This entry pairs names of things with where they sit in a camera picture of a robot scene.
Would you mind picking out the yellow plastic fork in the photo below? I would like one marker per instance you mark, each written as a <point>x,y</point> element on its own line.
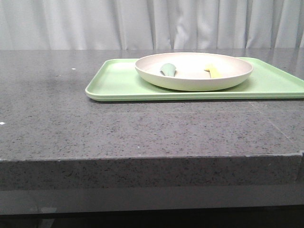
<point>213,71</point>

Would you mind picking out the sage green spoon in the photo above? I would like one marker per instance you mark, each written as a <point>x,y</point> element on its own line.
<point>168,69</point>

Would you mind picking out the white pleated curtain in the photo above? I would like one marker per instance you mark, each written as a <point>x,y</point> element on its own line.
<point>150,24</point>

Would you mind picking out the light green rectangular tray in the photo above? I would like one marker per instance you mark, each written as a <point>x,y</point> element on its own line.
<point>118,81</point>

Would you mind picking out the beige round plate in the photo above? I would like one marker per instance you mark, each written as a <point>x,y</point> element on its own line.
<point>190,74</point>

